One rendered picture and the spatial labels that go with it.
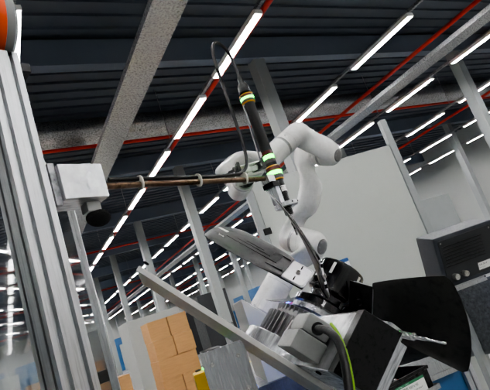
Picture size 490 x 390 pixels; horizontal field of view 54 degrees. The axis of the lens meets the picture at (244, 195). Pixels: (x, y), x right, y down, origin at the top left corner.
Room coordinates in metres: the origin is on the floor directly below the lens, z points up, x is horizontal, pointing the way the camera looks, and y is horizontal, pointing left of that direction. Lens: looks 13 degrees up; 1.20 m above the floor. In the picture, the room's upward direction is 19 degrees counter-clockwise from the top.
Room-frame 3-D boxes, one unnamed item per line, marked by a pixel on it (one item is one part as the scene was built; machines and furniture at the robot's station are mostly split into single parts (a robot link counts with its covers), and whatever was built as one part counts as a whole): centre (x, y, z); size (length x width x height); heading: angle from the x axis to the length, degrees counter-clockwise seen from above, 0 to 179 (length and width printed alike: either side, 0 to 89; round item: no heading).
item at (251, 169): (1.63, -0.03, 1.65); 0.11 x 0.10 x 0.07; 14
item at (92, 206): (0.90, 0.29, 1.47); 0.05 x 0.04 x 0.05; 139
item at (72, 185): (0.87, 0.31, 1.53); 0.10 x 0.07 x 0.08; 139
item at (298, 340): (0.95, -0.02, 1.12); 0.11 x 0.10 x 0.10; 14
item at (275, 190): (1.34, -0.10, 1.49); 0.09 x 0.07 x 0.10; 139
